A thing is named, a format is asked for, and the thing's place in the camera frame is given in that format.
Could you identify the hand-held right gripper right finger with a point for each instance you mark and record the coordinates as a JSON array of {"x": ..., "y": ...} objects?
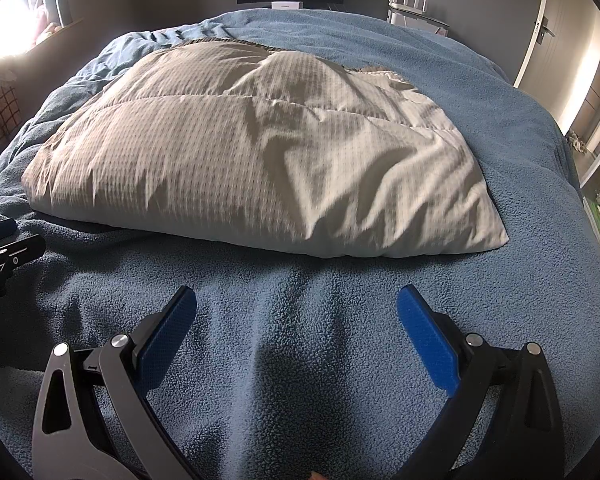
[{"x": 427, "y": 340}]

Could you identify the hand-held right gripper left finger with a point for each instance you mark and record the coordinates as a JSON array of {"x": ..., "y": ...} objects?
[{"x": 167, "y": 332}]

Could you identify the flat white box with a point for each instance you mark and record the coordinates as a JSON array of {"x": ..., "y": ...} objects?
[{"x": 287, "y": 5}]

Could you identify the cream hooded puffer jacket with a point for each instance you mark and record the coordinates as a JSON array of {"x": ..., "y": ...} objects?
[{"x": 260, "y": 160}]

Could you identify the grey door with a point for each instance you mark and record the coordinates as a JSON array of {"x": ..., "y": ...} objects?
[{"x": 555, "y": 25}]

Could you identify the blue fleece blanket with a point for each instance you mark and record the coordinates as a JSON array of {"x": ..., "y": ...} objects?
[{"x": 290, "y": 320}]

